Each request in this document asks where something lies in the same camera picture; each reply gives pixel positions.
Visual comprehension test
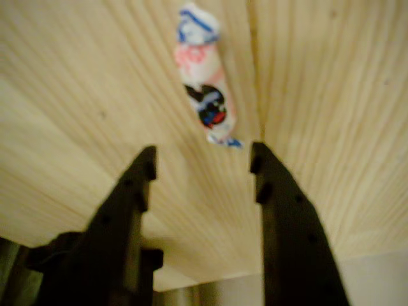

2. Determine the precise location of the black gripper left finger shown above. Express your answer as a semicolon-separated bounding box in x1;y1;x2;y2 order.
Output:
41;145;158;306

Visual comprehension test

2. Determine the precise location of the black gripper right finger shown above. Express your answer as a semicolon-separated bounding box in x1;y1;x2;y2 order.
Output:
249;142;352;306

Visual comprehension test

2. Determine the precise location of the candy with cartoon print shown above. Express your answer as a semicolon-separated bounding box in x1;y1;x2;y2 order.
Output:
173;2;245;150

